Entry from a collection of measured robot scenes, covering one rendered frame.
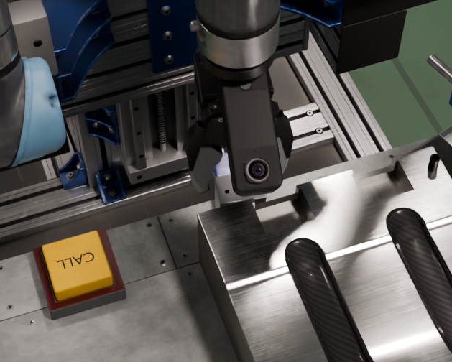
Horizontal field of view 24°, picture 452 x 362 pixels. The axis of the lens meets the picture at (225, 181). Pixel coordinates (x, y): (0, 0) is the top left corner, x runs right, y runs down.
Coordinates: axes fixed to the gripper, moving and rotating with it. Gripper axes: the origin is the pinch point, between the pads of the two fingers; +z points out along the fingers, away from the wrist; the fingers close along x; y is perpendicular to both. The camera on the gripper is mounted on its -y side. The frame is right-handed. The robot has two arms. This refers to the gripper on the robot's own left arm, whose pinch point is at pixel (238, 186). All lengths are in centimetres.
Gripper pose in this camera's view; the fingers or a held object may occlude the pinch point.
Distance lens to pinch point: 111.6
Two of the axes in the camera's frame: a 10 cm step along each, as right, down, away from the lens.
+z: 0.0, 5.8, 8.1
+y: -1.6, -8.0, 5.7
